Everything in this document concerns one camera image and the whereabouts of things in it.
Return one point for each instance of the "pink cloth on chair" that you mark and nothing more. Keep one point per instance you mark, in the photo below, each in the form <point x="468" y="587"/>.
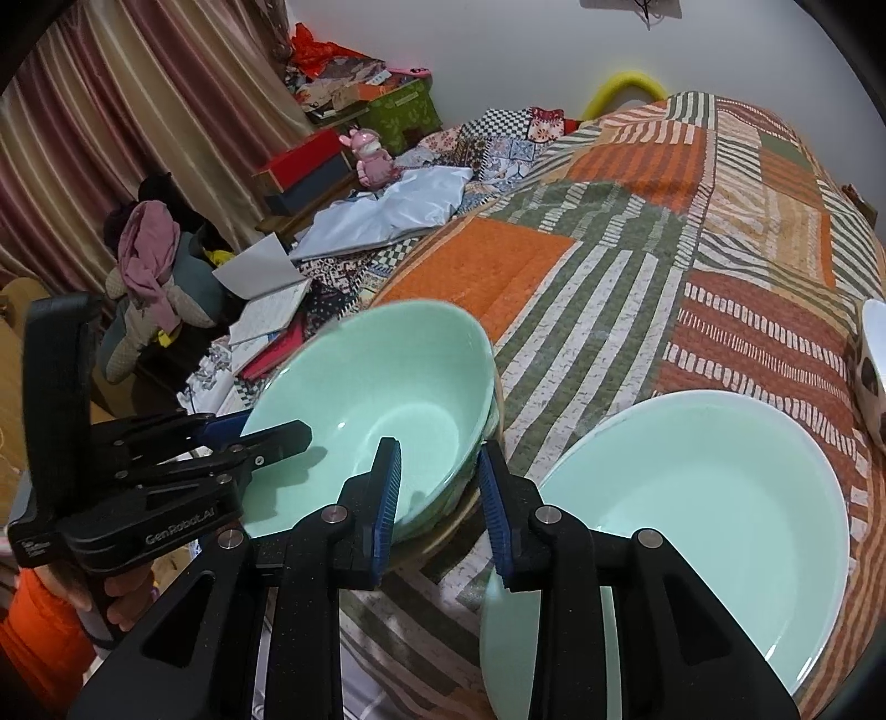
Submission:
<point x="145" y="258"/>

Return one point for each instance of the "small black wall monitor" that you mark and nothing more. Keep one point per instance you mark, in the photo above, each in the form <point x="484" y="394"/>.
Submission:
<point x="649" y="10"/>

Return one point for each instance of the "red plastic bag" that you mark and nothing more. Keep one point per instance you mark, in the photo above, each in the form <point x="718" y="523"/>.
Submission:
<point x="311" y="56"/>

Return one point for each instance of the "yellow foam tube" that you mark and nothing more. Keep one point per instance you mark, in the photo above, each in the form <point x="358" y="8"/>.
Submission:
<point x="629" y="83"/>

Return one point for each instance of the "mint green bowl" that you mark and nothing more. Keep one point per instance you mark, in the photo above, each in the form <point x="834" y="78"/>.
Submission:
<point x="419" y="371"/>

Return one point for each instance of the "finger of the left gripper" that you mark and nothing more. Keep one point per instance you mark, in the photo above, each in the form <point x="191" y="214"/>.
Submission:
<point x="221" y="430"/>
<point x="256" y="450"/>

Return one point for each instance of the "pink bowl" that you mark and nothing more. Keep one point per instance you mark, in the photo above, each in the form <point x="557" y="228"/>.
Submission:
<point x="428" y="533"/>

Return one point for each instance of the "person's left hand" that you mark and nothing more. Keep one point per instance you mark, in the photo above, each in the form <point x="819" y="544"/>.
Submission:
<point x="131" y="593"/>

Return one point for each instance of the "red box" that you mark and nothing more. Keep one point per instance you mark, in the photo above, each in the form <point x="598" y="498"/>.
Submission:
<point x="283" y="170"/>

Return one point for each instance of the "checkered patchwork quilt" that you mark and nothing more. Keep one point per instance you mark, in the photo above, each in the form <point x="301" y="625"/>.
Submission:
<point x="500" y="148"/>

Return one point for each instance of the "patchwork striped bedspread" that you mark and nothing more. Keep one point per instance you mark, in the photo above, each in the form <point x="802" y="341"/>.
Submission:
<point x="695" y="242"/>

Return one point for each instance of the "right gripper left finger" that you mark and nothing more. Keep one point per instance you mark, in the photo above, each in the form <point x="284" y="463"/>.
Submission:
<point x="249" y="607"/>

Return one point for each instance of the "white spotted bowl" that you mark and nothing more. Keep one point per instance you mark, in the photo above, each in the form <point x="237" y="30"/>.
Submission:
<point x="869" y="368"/>

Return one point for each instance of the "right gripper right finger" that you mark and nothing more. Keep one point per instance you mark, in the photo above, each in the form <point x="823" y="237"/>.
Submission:
<point x="620" y="617"/>

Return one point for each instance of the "open notebook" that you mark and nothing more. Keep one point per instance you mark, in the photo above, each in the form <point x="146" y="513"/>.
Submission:
<point x="270" y="313"/>

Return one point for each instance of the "mint green plate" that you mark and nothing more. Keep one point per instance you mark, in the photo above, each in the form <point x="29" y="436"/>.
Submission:
<point x="742" y="492"/>

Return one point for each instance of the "pink pig toy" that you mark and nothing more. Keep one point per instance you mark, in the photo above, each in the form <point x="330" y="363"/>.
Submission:
<point x="375" y="168"/>

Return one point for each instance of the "dark blue box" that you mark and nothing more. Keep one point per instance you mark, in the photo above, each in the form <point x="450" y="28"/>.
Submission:
<point x="311" y="188"/>

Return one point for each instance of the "striped brown curtain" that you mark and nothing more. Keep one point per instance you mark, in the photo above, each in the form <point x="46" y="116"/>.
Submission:
<point x="97" y="96"/>

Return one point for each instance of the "orange sleeve forearm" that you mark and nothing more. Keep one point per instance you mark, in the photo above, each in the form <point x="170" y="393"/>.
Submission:
<point x="45" y="651"/>

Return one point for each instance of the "white plastic bag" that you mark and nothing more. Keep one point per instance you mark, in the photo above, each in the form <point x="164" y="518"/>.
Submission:
<point x="421" y="200"/>

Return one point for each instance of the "green storage box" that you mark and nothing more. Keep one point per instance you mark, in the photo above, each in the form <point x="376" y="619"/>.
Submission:
<point x="402" y="117"/>

